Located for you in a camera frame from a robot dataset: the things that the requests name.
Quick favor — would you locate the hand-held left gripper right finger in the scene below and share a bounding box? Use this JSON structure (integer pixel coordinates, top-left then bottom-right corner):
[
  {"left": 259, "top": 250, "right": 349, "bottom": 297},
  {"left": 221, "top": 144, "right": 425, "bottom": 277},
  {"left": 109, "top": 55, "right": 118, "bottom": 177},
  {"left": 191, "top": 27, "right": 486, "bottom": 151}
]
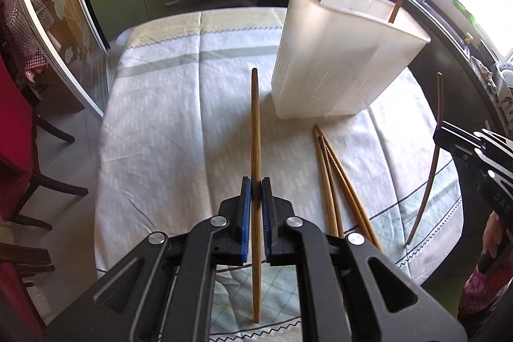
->
[{"left": 260, "top": 177, "right": 467, "bottom": 342}]

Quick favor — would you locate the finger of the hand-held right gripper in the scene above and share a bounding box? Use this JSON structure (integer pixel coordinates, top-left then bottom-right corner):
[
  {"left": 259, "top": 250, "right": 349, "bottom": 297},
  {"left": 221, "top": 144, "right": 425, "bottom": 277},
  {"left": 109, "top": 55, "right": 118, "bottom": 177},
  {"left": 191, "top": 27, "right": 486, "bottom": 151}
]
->
[
  {"left": 472, "top": 129, "right": 513, "bottom": 183},
  {"left": 433, "top": 121, "right": 488, "bottom": 159}
]

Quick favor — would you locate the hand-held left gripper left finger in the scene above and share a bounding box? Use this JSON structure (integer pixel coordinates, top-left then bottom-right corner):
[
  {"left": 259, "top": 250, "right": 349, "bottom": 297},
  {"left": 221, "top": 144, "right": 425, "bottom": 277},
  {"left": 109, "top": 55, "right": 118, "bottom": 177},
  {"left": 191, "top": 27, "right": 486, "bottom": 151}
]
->
[{"left": 44, "top": 177, "right": 253, "bottom": 342}]

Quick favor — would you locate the light bamboo chopstick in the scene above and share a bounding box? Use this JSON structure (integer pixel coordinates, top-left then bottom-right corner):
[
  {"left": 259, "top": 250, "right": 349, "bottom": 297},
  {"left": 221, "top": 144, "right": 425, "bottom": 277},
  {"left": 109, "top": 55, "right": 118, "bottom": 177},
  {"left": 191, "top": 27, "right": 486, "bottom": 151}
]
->
[
  {"left": 318, "top": 126, "right": 383, "bottom": 252},
  {"left": 316, "top": 128, "right": 346, "bottom": 238},
  {"left": 312, "top": 124, "right": 341, "bottom": 239},
  {"left": 249, "top": 68, "right": 265, "bottom": 324}
]

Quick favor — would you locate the white plastic utensil holder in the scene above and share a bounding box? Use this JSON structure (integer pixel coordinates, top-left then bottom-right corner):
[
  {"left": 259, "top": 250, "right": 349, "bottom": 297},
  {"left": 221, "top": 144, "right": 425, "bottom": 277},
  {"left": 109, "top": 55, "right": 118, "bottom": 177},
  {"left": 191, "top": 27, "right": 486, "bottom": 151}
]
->
[{"left": 269, "top": 0, "right": 432, "bottom": 121}]

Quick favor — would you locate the person's right hand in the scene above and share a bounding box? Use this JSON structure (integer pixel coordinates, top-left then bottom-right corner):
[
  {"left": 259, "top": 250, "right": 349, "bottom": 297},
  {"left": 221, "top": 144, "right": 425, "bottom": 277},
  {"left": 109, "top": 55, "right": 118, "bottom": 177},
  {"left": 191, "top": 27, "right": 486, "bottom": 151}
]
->
[{"left": 481, "top": 211, "right": 512, "bottom": 267}]

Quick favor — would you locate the dish rack with plates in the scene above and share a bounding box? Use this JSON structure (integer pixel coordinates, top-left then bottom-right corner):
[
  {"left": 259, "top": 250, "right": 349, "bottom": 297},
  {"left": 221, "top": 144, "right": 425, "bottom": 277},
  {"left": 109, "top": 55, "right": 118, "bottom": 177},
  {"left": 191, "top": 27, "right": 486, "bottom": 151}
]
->
[{"left": 494, "top": 61, "right": 513, "bottom": 115}]

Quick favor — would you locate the grey rag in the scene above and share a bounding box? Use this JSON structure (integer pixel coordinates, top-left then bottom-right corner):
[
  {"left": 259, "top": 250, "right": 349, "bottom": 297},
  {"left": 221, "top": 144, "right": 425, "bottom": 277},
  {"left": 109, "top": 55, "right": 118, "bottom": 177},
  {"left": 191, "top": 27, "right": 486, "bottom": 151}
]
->
[{"left": 470, "top": 57, "right": 498, "bottom": 91}]

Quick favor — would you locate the grey and green tablecloth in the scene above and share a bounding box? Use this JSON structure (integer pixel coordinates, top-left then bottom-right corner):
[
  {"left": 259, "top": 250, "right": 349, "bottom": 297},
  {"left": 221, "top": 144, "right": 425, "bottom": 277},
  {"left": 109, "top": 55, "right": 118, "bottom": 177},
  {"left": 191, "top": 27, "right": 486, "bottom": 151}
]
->
[{"left": 94, "top": 7, "right": 464, "bottom": 339}]

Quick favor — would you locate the green plastic container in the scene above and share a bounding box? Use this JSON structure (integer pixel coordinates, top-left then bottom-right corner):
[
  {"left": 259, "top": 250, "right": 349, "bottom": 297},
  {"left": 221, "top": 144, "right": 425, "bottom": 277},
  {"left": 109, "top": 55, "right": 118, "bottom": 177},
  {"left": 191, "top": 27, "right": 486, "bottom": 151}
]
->
[{"left": 452, "top": 0, "right": 478, "bottom": 27}]

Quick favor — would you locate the red cushioned wooden chair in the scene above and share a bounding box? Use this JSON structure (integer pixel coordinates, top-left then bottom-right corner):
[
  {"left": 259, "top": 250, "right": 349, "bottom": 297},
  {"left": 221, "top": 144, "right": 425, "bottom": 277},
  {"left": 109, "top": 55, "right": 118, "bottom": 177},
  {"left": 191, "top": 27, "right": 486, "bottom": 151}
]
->
[
  {"left": 0, "top": 241, "right": 55, "bottom": 342},
  {"left": 0, "top": 54, "right": 89, "bottom": 231}
]

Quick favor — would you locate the glass sliding door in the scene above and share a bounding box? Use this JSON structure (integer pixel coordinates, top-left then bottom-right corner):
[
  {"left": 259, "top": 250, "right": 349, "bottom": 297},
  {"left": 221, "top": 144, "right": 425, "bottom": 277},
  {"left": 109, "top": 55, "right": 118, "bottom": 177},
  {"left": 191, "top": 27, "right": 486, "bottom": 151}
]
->
[{"left": 15, "top": 0, "right": 112, "bottom": 123}]

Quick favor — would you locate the checkered apron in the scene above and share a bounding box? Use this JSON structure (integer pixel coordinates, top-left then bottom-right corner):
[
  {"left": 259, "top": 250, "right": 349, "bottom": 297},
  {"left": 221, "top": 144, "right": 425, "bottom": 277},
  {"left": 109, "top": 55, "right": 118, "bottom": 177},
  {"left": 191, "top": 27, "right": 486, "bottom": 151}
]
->
[{"left": 0, "top": 0, "right": 54, "bottom": 87}]

